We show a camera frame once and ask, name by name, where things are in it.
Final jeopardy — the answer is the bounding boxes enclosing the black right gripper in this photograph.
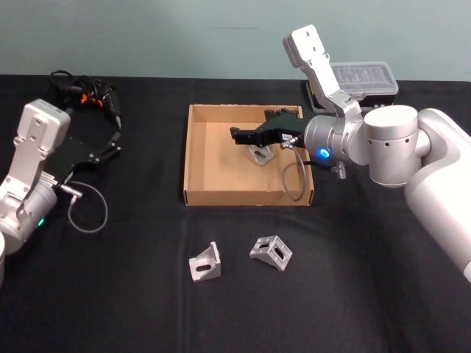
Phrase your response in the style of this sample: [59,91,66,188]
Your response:
[229,107,308,149]

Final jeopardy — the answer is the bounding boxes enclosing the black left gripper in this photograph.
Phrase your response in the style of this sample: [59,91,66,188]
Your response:
[46,129,123,184]

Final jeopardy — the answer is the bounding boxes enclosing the thin dark gripper cable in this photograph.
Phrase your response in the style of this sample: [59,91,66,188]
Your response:
[279,135,347,202]
[58,179,109,234]

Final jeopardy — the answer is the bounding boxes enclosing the thin dark left gripper cable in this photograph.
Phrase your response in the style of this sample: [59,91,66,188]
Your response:
[58,179,109,234]

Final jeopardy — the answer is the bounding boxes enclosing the black corded tool orange parts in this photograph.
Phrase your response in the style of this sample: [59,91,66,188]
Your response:
[48,70,124,130]

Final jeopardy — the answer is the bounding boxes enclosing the black table cloth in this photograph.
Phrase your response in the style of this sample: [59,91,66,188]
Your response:
[0,73,471,353]

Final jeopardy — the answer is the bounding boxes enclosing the shallow brown cardboard tray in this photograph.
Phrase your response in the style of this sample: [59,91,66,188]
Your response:
[183,104,316,207]

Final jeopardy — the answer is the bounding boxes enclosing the clear plastic case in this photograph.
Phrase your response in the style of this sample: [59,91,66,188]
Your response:
[305,61,400,113]

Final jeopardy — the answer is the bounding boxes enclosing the silver aluminium corner bracket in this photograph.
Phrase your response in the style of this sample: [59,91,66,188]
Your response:
[188,240,222,282]
[248,235,294,273]
[247,145,275,168]

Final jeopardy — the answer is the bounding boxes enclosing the thin dark right gripper cable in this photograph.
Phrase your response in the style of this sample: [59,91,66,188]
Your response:
[279,135,347,202]

